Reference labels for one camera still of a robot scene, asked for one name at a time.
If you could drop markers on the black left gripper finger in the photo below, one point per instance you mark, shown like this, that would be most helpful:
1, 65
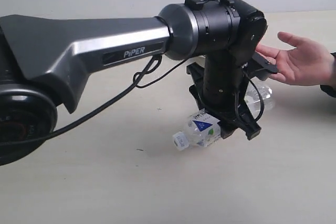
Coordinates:
226, 130

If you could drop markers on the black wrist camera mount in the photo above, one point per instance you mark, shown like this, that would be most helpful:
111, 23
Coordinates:
260, 68

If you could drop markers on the clear bottle blue triangle label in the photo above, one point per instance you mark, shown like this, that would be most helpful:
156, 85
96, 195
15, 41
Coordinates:
202, 129

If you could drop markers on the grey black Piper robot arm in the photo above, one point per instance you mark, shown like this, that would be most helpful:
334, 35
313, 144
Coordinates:
47, 62

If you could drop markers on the dark jacket sleeve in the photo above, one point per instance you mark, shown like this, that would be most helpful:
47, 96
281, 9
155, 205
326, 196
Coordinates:
329, 87

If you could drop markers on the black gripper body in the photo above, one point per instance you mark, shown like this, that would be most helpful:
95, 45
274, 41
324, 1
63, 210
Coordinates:
220, 91

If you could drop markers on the open human hand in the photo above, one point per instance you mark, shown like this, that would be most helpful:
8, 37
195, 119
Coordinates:
308, 63

